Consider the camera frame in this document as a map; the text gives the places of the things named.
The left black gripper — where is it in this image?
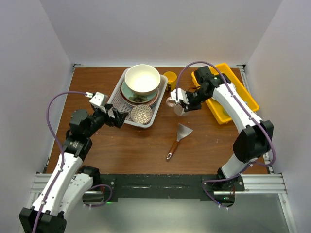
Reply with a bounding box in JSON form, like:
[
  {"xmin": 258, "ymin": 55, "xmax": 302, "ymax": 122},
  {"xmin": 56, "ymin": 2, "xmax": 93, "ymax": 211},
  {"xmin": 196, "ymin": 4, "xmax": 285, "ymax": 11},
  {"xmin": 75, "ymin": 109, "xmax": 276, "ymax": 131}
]
[{"xmin": 85, "ymin": 104, "xmax": 128, "ymax": 138}]

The pink mug purple interior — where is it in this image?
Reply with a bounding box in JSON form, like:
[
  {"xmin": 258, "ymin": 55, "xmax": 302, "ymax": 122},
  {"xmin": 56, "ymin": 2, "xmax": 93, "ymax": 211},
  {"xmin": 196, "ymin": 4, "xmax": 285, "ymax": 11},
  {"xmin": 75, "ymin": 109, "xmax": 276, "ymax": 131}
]
[{"xmin": 166, "ymin": 97, "xmax": 188, "ymax": 117}]

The white perforated plastic basket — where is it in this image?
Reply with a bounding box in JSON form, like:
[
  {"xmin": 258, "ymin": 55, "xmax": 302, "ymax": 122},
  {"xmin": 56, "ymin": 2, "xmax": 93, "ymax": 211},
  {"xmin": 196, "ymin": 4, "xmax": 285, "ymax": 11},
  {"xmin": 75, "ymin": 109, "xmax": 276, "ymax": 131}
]
[{"xmin": 107, "ymin": 68, "xmax": 168, "ymax": 129}]

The dark red rimmed plate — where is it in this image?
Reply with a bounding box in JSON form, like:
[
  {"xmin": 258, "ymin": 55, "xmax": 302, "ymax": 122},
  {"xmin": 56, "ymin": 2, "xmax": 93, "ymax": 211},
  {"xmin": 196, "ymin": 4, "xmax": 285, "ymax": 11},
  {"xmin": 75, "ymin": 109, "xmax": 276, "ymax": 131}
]
[{"xmin": 121, "ymin": 90, "xmax": 158, "ymax": 100}]

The mint green flower plate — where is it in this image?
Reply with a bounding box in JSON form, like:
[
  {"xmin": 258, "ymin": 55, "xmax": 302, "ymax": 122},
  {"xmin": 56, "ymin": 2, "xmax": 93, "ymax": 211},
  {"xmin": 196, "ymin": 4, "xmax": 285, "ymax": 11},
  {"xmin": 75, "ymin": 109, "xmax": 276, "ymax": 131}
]
[{"xmin": 121, "ymin": 81, "xmax": 157, "ymax": 103}]

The small brown patterned bowl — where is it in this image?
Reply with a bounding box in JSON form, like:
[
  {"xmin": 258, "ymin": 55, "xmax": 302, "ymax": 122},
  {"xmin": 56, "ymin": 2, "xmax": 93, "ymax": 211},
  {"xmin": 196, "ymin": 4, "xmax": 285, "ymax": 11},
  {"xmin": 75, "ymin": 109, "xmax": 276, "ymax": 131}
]
[{"xmin": 130, "ymin": 105, "xmax": 153, "ymax": 124}]

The pink polka dot plate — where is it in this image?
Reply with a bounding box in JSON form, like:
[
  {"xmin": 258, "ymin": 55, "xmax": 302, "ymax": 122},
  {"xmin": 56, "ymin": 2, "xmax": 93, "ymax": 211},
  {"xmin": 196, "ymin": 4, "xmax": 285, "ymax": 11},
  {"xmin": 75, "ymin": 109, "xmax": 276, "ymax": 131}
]
[{"xmin": 124, "ymin": 96, "xmax": 157, "ymax": 107}]

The white bowl patterned inside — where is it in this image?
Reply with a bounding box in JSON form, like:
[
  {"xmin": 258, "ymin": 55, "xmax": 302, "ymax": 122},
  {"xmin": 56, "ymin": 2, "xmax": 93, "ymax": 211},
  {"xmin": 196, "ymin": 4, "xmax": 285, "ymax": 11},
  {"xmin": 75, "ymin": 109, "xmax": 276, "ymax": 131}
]
[{"xmin": 124, "ymin": 64, "xmax": 161, "ymax": 95}]

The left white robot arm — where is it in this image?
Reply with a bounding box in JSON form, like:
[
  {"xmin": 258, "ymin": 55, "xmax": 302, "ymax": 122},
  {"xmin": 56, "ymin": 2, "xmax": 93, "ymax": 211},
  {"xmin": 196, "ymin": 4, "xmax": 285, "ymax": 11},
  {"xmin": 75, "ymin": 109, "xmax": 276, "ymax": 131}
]
[{"xmin": 19, "ymin": 104, "xmax": 128, "ymax": 233}]

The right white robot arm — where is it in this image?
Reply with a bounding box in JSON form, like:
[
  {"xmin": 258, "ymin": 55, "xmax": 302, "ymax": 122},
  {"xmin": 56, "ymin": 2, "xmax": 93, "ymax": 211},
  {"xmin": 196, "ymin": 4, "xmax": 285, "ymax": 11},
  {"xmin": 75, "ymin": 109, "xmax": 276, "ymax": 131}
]
[{"xmin": 169, "ymin": 62, "xmax": 276, "ymax": 191}]

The yellow mug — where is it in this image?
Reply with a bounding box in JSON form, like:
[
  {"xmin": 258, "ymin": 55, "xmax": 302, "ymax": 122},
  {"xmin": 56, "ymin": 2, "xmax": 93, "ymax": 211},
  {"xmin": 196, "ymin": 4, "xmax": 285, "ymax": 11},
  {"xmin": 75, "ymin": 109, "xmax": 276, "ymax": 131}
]
[{"xmin": 163, "ymin": 71, "xmax": 177, "ymax": 91}]

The yellow plastic tray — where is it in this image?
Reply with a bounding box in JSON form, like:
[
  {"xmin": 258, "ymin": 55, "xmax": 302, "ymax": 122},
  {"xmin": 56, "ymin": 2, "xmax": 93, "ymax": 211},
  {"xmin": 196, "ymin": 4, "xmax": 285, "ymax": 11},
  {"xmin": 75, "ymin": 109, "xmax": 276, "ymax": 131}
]
[{"xmin": 206, "ymin": 63, "xmax": 259, "ymax": 124}]

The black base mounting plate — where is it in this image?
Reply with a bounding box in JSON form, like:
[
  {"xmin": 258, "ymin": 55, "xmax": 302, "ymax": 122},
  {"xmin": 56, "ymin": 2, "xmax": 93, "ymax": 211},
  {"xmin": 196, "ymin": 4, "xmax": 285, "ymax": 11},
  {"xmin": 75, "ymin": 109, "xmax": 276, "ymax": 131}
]
[{"xmin": 83, "ymin": 174, "xmax": 245, "ymax": 207}]

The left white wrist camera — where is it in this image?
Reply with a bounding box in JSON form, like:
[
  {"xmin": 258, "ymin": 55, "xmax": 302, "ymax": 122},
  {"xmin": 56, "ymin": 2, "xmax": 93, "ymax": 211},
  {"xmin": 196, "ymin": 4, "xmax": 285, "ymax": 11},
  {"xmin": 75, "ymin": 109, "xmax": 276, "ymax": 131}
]
[{"xmin": 86, "ymin": 92, "xmax": 108, "ymax": 111}]

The wooden handle metal scraper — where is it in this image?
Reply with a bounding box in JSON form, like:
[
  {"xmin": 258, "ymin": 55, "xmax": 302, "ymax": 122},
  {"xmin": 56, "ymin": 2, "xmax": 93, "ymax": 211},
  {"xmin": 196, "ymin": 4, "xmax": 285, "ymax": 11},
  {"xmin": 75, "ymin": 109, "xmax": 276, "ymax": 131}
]
[{"xmin": 166, "ymin": 123, "xmax": 193, "ymax": 162}]

